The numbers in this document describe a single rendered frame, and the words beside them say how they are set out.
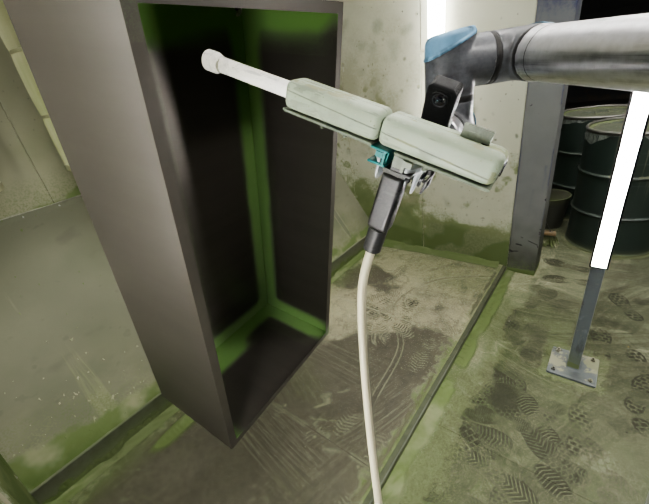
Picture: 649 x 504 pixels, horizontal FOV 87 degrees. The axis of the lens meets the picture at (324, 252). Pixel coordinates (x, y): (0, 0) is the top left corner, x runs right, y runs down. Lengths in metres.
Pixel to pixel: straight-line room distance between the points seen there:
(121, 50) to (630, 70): 0.67
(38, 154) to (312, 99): 1.83
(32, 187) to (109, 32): 1.62
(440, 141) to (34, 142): 2.00
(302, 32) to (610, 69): 0.78
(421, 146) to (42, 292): 1.90
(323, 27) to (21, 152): 1.59
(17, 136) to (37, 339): 0.94
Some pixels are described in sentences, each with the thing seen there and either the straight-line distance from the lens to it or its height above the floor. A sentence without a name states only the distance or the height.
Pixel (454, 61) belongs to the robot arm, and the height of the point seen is 1.47.
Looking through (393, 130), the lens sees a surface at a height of 1.41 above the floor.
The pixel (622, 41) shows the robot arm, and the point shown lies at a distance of 0.60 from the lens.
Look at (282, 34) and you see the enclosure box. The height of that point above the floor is 1.60.
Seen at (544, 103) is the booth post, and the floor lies 1.15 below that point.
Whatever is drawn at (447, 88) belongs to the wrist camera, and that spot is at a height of 1.44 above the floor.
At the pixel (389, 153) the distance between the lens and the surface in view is 0.48.
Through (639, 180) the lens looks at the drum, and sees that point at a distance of 3.06.
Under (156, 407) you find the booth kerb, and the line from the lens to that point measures 2.10.
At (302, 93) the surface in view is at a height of 1.46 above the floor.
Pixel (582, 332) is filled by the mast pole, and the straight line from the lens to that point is 2.05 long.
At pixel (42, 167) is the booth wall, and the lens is 2.22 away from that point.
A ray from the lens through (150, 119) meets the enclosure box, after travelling 0.64.
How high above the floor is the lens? 1.48
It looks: 27 degrees down
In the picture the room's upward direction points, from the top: 9 degrees counter-clockwise
